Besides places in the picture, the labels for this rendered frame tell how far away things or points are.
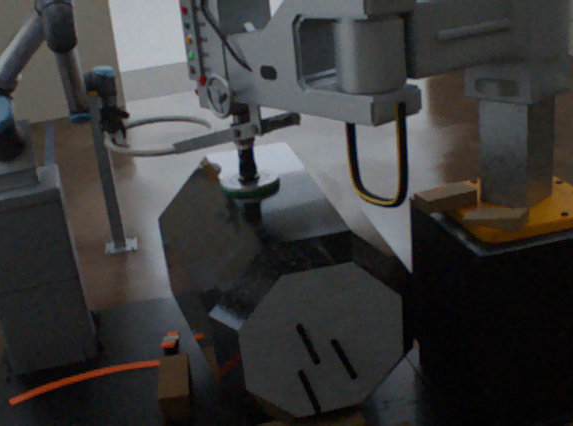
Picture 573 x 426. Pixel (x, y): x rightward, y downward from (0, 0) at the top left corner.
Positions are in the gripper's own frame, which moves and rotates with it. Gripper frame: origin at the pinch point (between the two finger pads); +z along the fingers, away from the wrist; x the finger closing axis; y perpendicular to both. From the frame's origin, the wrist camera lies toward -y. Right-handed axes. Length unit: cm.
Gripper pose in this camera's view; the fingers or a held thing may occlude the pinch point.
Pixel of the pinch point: (119, 146)
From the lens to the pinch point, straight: 318.7
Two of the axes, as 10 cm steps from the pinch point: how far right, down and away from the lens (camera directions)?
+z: 0.7, 9.1, 4.1
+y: -3.7, 4.1, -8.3
